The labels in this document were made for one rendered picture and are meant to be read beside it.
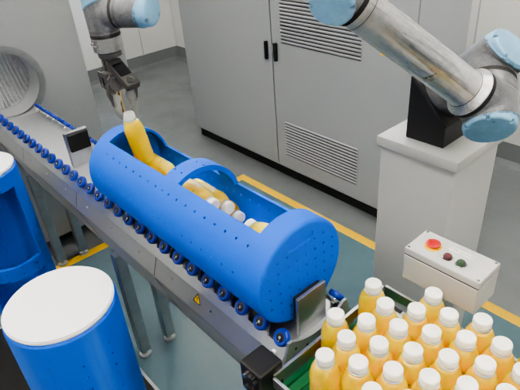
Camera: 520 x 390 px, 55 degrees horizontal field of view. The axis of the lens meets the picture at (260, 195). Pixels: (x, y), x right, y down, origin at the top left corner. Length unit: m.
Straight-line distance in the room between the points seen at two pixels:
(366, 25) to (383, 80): 1.57
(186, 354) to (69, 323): 1.30
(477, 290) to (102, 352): 0.92
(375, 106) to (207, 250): 1.89
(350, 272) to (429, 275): 1.61
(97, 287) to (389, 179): 1.11
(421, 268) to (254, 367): 0.48
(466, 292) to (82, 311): 0.93
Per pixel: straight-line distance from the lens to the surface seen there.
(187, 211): 1.33
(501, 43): 1.67
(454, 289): 1.30
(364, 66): 2.94
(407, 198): 1.91
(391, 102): 2.88
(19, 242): 2.59
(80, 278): 1.45
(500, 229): 3.40
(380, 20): 1.33
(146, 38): 6.73
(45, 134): 2.70
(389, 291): 1.38
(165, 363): 2.55
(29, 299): 1.45
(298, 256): 1.20
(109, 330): 1.36
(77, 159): 2.28
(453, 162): 1.73
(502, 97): 1.57
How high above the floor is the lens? 1.91
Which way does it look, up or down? 32 degrees down
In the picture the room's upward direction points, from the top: 5 degrees counter-clockwise
